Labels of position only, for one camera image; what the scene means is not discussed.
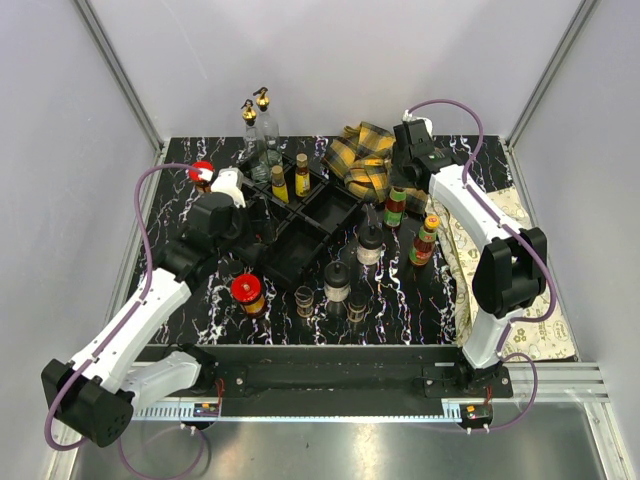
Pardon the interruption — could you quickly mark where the yellow label bottle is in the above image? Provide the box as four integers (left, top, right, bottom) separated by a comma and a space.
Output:
271, 165, 289, 204
295, 153, 311, 198

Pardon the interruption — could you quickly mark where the black compartment organizer tray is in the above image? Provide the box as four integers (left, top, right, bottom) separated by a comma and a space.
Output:
231, 156, 362, 291

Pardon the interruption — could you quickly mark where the clear oil bottle gold spout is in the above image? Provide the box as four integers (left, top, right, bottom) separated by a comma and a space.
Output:
253, 87, 282, 167

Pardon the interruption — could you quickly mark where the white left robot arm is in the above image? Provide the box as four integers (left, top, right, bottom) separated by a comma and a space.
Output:
41, 187, 248, 451

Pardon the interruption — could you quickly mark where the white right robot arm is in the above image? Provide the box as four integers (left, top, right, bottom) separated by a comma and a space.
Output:
393, 116, 547, 397

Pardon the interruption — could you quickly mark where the red lid jar back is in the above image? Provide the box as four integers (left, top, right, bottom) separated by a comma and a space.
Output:
189, 161, 215, 193

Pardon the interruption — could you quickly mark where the red lid jar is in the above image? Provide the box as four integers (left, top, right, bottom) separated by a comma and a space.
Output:
189, 161, 215, 193
231, 273, 267, 318

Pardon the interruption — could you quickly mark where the red sauce bottle yellow cap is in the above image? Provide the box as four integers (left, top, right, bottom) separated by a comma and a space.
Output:
383, 187, 406, 229

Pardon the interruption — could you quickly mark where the yellow plaid cloth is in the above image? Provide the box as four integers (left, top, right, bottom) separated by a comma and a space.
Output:
322, 122, 399, 204

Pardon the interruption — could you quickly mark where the red lid jar front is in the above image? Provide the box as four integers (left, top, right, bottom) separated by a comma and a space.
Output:
231, 273, 267, 318

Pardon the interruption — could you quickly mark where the red sauce bottle front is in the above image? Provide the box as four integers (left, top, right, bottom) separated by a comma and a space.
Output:
409, 214, 440, 267

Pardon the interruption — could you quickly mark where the black top grinder back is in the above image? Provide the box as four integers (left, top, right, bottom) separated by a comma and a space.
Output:
356, 225, 383, 266

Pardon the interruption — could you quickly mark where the black grinder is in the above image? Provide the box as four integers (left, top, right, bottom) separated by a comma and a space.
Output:
324, 261, 350, 302
356, 225, 383, 266

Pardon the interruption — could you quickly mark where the small glass jar left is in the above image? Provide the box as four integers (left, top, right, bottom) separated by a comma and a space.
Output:
294, 285, 314, 318

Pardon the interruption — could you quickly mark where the small glass jar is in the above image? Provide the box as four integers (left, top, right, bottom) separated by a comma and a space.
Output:
294, 285, 314, 318
347, 291, 368, 323

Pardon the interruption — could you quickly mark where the black top grinder front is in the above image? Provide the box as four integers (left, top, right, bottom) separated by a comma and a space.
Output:
324, 261, 350, 302

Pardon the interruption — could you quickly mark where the small glass jar right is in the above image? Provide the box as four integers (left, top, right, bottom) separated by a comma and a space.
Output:
347, 291, 368, 323

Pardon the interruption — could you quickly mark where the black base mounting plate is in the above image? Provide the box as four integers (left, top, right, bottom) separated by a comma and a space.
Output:
149, 343, 514, 419

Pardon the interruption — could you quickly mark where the cream printed cloth bag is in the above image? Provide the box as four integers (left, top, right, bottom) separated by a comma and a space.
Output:
429, 186, 576, 362

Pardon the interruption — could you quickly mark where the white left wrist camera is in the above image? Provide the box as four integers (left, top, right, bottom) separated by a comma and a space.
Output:
208, 167, 246, 208

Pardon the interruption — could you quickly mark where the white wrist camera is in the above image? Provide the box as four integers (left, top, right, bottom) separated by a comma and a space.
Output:
402, 110, 433, 136
208, 167, 246, 208

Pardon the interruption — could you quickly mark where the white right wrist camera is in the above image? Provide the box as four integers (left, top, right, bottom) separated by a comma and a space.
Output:
402, 110, 433, 136

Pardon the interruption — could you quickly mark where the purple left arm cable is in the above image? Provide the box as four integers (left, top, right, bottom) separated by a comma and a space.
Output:
43, 162, 216, 476

